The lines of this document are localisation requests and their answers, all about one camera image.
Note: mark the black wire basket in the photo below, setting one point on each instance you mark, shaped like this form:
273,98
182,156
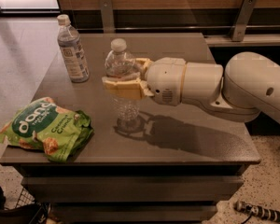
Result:
25,199

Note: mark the grey drawer cabinet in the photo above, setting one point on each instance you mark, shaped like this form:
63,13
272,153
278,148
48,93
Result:
175,169

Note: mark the metal wall bracket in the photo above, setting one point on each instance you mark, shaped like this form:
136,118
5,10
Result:
245,11
107,16

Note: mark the left metal wall bracket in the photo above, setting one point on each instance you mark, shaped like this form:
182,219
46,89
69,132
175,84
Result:
107,16

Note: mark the black white striped tool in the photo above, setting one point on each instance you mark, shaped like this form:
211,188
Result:
257,211

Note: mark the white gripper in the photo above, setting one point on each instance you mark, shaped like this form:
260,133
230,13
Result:
165,78

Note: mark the clear water bottle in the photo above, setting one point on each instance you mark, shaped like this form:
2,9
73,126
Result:
120,63

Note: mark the blue labelled drink bottle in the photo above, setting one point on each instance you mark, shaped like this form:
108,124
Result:
72,51

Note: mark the green rice chip bag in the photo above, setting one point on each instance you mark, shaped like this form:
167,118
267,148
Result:
45,126

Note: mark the right metal wall bracket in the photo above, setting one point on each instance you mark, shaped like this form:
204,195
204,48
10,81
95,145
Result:
245,11

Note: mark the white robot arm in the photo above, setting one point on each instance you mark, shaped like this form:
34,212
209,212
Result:
246,86

